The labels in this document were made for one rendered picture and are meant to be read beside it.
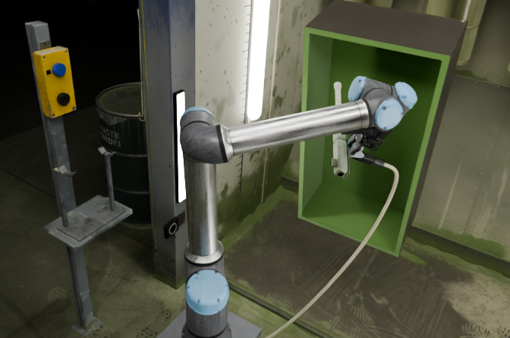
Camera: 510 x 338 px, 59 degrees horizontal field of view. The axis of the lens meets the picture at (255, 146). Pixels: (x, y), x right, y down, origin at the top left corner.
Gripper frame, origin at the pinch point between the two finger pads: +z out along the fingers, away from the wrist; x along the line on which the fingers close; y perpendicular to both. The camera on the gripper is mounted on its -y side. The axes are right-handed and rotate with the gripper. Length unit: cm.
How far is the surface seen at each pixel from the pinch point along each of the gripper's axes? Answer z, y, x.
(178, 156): 67, -56, 25
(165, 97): 43, -71, 38
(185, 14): 9, -73, 60
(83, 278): 120, -83, -26
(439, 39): -36, 23, 39
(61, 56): 16, -112, 17
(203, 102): 53, -51, 53
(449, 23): -37, 31, 54
